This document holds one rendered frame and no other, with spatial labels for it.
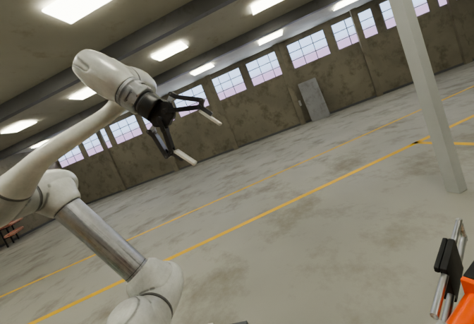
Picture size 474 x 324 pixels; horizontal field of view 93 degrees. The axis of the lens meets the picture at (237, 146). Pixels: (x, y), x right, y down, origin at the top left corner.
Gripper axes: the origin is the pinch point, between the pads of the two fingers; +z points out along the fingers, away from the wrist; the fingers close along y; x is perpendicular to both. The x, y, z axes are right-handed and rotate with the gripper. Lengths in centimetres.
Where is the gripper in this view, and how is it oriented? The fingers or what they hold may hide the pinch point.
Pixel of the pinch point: (204, 142)
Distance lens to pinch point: 64.2
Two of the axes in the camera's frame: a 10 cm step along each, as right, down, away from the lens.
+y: 5.5, -8.2, -1.7
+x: 0.7, -1.6, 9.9
